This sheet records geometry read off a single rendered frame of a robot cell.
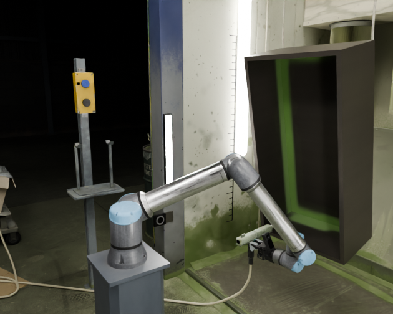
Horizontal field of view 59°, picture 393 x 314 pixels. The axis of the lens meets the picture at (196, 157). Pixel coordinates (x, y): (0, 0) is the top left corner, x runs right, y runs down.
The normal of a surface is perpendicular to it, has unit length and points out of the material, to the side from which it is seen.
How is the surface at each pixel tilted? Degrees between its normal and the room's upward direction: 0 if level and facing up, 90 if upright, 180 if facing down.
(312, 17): 90
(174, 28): 90
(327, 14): 90
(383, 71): 90
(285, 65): 102
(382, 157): 57
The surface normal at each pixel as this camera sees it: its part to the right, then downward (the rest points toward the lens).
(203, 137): 0.57, 0.17
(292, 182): -0.75, 0.33
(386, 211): -0.69, -0.43
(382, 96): -0.82, 0.11
